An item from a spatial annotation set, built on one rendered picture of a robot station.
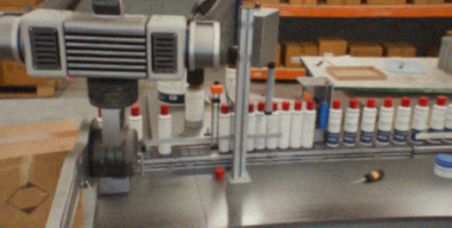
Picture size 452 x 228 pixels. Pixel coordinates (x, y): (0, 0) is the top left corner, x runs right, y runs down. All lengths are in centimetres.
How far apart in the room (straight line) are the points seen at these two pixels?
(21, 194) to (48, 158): 13
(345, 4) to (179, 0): 203
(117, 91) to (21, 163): 38
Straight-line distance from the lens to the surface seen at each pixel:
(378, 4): 598
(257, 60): 179
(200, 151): 206
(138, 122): 197
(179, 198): 184
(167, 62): 131
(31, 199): 163
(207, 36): 132
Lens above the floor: 178
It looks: 20 degrees down
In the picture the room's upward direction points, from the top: 2 degrees clockwise
